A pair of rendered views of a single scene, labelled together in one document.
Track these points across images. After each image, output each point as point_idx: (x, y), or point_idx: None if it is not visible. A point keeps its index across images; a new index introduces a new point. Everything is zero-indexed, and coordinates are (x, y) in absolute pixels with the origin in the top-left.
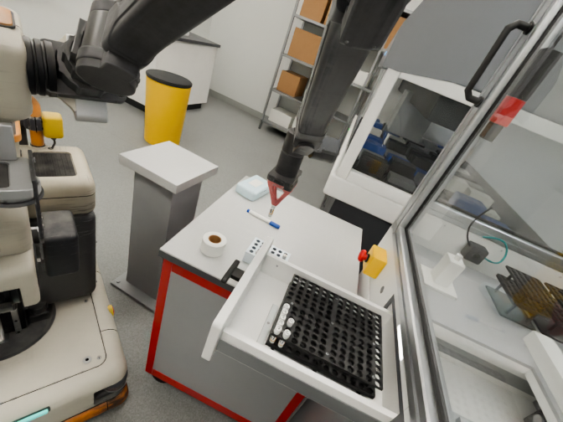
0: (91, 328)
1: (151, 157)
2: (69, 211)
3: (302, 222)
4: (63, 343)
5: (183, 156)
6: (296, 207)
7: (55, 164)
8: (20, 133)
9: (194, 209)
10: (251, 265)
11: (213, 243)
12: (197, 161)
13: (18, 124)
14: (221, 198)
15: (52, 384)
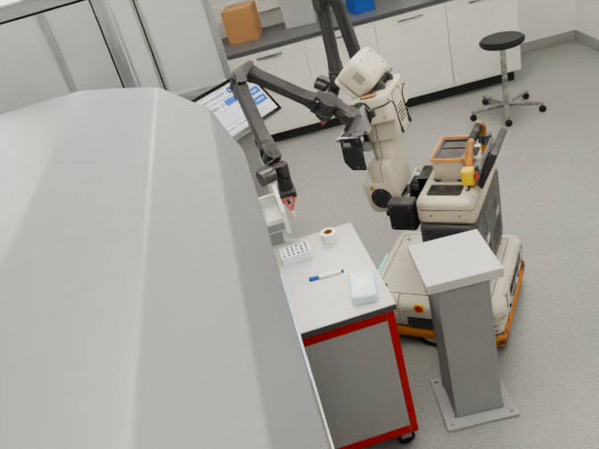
0: (406, 290)
1: (463, 244)
2: (410, 204)
3: (298, 304)
4: (406, 279)
5: (459, 266)
6: (315, 314)
7: (444, 191)
8: (434, 159)
9: (440, 325)
10: (279, 199)
11: (325, 230)
12: (444, 273)
13: (446, 159)
14: (372, 265)
15: (385, 273)
